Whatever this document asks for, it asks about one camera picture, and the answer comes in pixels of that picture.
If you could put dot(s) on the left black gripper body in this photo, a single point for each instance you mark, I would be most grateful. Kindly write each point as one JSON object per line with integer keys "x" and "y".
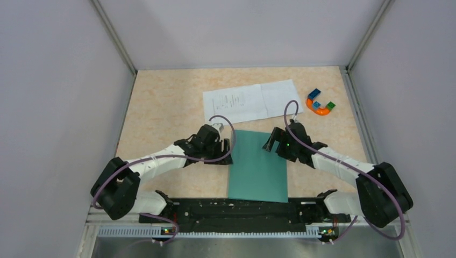
{"x": 214, "y": 150}

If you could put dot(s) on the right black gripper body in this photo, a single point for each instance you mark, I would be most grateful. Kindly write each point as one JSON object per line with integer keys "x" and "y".
{"x": 287, "y": 150}

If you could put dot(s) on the green plastic folder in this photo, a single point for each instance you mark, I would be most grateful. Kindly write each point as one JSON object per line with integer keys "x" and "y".
{"x": 256, "y": 174}

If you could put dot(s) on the printed white paper sheet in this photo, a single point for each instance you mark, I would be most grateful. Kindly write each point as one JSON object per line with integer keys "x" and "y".
{"x": 238, "y": 104}

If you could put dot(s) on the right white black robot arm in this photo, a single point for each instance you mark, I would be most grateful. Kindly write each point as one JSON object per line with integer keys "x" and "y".
{"x": 380, "y": 195}

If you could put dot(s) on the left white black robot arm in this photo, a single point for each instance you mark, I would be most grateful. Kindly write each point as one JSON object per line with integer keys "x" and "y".
{"x": 117, "y": 189}

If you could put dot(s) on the blank white paper sheets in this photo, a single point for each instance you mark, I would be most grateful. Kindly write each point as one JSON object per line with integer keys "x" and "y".
{"x": 277, "y": 94}

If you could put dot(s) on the light blue toy brick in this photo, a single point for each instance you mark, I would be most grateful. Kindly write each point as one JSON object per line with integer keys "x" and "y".
{"x": 316, "y": 105}

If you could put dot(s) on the orange curved toy block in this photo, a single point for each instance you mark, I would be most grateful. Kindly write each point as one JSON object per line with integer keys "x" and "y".
{"x": 321, "y": 111}

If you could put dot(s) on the dark blue toy brick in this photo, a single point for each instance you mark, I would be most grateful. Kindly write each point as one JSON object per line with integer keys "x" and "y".
{"x": 314, "y": 94}

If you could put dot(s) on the green toy brick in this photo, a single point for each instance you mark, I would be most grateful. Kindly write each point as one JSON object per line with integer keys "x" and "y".
{"x": 330, "y": 105}

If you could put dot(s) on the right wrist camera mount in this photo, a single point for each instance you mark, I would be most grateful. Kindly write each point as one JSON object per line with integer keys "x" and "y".
{"x": 294, "y": 120}

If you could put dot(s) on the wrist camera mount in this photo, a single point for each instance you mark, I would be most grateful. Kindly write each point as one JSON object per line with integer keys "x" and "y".
{"x": 294, "y": 120}
{"x": 218, "y": 126}

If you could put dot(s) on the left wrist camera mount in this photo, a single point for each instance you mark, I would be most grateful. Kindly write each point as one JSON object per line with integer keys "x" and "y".
{"x": 218, "y": 126}

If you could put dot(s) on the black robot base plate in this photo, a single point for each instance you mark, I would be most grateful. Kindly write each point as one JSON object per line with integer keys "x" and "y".
{"x": 235, "y": 216}

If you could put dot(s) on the aluminium frame rail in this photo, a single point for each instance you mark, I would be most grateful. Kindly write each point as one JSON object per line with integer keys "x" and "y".
{"x": 100, "y": 217}

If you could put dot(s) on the grey slotted cable duct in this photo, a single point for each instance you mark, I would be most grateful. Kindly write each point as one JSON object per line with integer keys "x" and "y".
{"x": 159, "y": 232}

